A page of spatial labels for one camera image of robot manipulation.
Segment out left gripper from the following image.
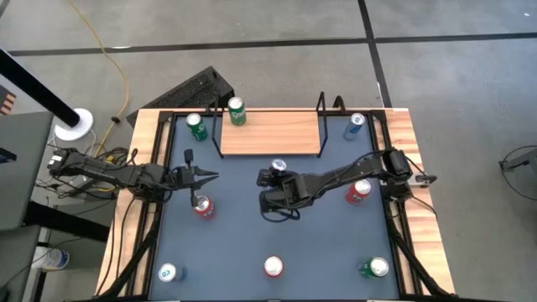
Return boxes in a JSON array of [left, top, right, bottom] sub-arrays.
[[169, 148, 221, 208]]

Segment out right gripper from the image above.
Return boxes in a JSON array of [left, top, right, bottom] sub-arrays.
[[258, 169, 304, 215]]

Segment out red Fanta strawberry can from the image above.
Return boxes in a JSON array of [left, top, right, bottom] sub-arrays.
[[263, 255, 285, 279], [192, 195, 217, 221], [344, 179, 373, 206]]

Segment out green Sprite can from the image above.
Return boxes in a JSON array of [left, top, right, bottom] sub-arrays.
[[185, 112, 209, 142], [227, 96, 248, 127], [357, 256, 390, 280]]

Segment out wooden shelf black metal legs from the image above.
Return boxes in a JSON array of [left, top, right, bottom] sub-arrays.
[[207, 91, 347, 159]]

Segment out blue-grey table mat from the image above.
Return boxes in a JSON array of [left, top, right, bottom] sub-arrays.
[[149, 113, 402, 301]]

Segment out black perforated box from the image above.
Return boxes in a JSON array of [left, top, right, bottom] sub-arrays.
[[125, 65, 235, 127]]

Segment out white canister blue label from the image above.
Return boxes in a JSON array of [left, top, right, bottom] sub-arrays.
[[31, 246, 70, 272]]

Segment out grey cabinet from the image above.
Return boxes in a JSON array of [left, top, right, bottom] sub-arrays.
[[0, 111, 55, 232], [0, 226, 41, 302]]

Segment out black stanchion white base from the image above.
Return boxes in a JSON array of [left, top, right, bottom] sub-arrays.
[[0, 48, 94, 142]]

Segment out orange black striped object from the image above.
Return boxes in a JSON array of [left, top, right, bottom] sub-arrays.
[[0, 85, 18, 117]]

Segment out grey stand foot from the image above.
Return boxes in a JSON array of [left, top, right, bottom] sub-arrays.
[[498, 147, 537, 173]]

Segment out black cable bundle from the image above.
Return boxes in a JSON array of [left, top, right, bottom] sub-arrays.
[[35, 144, 139, 200]]

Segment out yellow cable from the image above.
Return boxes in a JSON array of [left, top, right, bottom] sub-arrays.
[[68, 0, 131, 159]]

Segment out black floor cable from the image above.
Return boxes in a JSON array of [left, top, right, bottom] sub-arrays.
[[498, 144, 537, 219]]

